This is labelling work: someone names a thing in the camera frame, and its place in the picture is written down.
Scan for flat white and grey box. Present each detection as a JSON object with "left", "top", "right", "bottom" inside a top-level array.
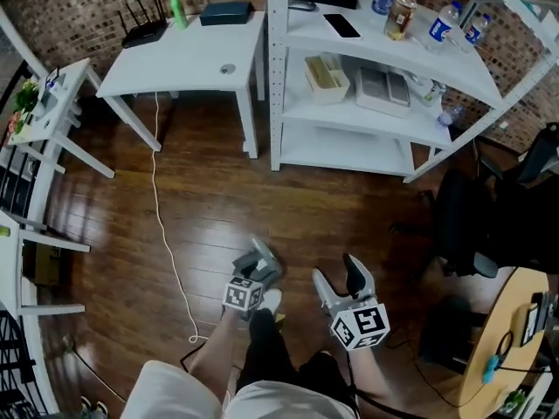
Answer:
[{"left": 354, "top": 66, "right": 412, "bottom": 119}]

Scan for brown cardboard box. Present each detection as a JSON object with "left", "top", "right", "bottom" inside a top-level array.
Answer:
[{"left": 33, "top": 244, "right": 63, "bottom": 288}]

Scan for beige storage box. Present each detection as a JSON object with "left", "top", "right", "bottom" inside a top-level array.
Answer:
[{"left": 303, "top": 54, "right": 352, "bottom": 106}]

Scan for green leafy item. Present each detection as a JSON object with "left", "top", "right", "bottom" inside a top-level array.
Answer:
[{"left": 500, "top": 388, "right": 530, "bottom": 415}]

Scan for person's white shoe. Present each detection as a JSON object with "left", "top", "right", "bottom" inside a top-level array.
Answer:
[{"left": 259, "top": 287, "right": 284, "bottom": 316}]

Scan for red flower bunch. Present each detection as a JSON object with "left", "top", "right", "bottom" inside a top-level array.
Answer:
[{"left": 5, "top": 110, "right": 24, "bottom": 135}]

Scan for thin black cable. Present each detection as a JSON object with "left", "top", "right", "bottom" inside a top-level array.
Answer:
[{"left": 383, "top": 327, "right": 549, "bottom": 409}]

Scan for green bottle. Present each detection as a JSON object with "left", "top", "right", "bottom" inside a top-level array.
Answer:
[{"left": 169, "top": 0, "right": 190, "bottom": 31}]

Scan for small blue item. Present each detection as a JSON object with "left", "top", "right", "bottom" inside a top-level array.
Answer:
[{"left": 481, "top": 354, "right": 502, "bottom": 384}]

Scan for white power cable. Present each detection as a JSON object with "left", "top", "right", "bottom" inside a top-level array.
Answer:
[{"left": 149, "top": 89, "right": 209, "bottom": 345}]

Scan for small clear spray bottle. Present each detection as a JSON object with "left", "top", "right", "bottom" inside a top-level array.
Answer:
[{"left": 420, "top": 80, "right": 447, "bottom": 108}]

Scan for black and beige device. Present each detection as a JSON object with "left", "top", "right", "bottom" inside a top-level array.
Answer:
[{"left": 514, "top": 292, "right": 559, "bottom": 349}]

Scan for black floor cable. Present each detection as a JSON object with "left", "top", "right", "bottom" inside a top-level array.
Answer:
[{"left": 180, "top": 340, "right": 211, "bottom": 374}]

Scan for person's black trousers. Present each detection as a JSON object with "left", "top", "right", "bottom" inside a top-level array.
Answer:
[{"left": 237, "top": 306, "right": 355, "bottom": 395}]

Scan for round wooden table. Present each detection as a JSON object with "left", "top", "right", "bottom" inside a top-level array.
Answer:
[{"left": 457, "top": 265, "right": 552, "bottom": 409}]

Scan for white table with crossbars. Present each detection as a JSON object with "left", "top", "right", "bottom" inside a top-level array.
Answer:
[{"left": 0, "top": 209, "right": 92, "bottom": 319}]

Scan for person's left forearm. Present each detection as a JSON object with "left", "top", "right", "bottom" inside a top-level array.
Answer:
[{"left": 186, "top": 309, "right": 246, "bottom": 375}]

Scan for clear bottle with purple cap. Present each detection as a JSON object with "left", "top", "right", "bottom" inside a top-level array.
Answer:
[{"left": 436, "top": 104, "right": 466, "bottom": 129}]

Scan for green potted plant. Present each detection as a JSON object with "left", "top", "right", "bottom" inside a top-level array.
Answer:
[{"left": 11, "top": 78, "right": 41, "bottom": 113}]

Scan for tea bottle with yellow cap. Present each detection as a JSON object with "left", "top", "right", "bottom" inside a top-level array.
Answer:
[{"left": 383, "top": 0, "right": 418, "bottom": 42}]

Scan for white desk with cable grommet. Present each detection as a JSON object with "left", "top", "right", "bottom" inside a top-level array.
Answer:
[{"left": 95, "top": 8, "right": 268, "bottom": 161}]

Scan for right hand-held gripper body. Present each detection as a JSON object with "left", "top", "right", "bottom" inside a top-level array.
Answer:
[{"left": 324, "top": 292, "right": 392, "bottom": 352}]

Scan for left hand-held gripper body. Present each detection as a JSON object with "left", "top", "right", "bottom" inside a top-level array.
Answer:
[{"left": 222, "top": 271, "right": 281, "bottom": 313}]

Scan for black office chair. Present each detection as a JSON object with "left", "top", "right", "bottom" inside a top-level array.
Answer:
[{"left": 390, "top": 121, "right": 559, "bottom": 279}]

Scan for person's right forearm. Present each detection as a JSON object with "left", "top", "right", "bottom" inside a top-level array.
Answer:
[{"left": 346, "top": 344, "right": 395, "bottom": 404}]

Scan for pair of striped slippers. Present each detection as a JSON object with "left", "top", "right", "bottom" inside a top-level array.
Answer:
[{"left": 79, "top": 394, "right": 109, "bottom": 419}]

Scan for black router with antennas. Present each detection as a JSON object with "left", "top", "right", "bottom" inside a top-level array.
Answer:
[{"left": 116, "top": 0, "right": 170, "bottom": 50}]

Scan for black smartphone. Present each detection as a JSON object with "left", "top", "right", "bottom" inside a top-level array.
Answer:
[{"left": 322, "top": 12, "right": 363, "bottom": 41}]

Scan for person's white shirt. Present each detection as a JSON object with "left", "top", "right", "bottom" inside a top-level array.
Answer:
[{"left": 125, "top": 359, "right": 357, "bottom": 419}]

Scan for clear cola bottle blue label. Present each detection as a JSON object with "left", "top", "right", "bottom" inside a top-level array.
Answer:
[
  {"left": 463, "top": 12, "right": 493, "bottom": 48},
  {"left": 426, "top": 0, "right": 464, "bottom": 54}
]

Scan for white metal shelf rack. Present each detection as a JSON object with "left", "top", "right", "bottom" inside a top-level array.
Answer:
[{"left": 266, "top": 0, "right": 559, "bottom": 185}]

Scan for white desktop organiser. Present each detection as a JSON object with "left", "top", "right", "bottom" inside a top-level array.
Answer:
[{"left": 36, "top": 65, "right": 67, "bottom": 118}]

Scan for black rectangular box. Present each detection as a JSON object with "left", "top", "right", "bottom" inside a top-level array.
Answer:
[{"left": 198, "top": 0, "right": 256, "bottom": 27}]

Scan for small white table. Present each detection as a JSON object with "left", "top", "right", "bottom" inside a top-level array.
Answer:
[{"left": 0, "top": 57, "right": 117, "bottom": 181}]

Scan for black metal railing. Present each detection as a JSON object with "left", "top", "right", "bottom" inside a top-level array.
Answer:
[{"left": 0, "top": 58, "right": 50, "bottom": 419}]

